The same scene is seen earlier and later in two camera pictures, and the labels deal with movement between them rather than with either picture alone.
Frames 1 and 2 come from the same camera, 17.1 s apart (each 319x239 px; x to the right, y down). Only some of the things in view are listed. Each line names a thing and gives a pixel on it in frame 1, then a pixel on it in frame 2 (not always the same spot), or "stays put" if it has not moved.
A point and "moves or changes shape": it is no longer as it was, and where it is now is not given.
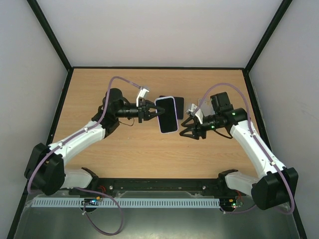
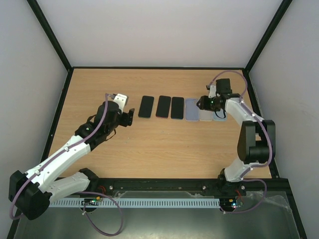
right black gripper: (198, 126) → (204, 103)
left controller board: (91, 201) stays put
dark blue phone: (179, 106) stays put
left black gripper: (142, 110) → (127, 118)
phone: (167, 119) moves or changes shape
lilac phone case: (167, 121) → (192, 110)
